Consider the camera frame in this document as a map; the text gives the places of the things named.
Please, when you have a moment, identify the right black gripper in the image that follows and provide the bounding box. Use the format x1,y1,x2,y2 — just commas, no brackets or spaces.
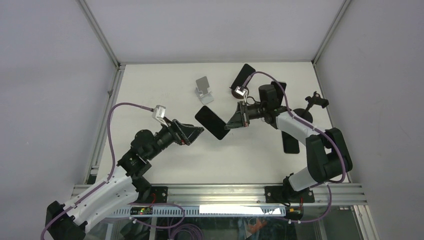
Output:
224,101,267,130

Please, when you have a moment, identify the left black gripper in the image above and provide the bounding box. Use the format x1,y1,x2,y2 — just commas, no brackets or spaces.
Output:
146,116,204,160

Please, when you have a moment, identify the black phone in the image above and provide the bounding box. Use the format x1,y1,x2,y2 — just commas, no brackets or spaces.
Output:
194,105,230,140
281,131,300,154
230,63,256,91
271,81,287,105

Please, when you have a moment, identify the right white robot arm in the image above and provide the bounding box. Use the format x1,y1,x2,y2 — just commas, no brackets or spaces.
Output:
224,82,353,203

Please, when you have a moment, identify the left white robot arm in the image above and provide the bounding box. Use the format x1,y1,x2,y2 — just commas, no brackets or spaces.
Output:
40,119,205,240

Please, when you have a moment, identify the black stand wooden base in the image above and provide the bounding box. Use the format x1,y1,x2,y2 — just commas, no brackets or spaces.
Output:
229,86,246,100

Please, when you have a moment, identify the silver phone stand left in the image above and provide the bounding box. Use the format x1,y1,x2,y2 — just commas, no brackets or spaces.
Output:
195,76,214,105

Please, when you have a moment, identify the black round-base clamp stand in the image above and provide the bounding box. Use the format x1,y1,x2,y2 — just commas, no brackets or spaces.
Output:
294,91,330,123

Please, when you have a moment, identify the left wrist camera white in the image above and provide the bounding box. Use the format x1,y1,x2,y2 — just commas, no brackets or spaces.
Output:
152,105,167,126

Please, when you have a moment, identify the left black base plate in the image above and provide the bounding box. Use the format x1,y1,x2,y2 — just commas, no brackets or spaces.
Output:
145,186,169,204

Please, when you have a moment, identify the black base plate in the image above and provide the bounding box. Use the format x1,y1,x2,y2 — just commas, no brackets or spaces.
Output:
145,186,169,204
264,185,315,204

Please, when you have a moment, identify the white slotted cable duct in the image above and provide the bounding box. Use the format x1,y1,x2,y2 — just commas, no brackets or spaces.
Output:
107,204,286,219

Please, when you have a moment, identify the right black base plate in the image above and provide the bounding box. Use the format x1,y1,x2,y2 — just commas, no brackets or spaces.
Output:
264,185,315,204

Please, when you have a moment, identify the aluminium mounting rail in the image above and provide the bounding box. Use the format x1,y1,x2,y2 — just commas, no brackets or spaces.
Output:
67,183,369,208

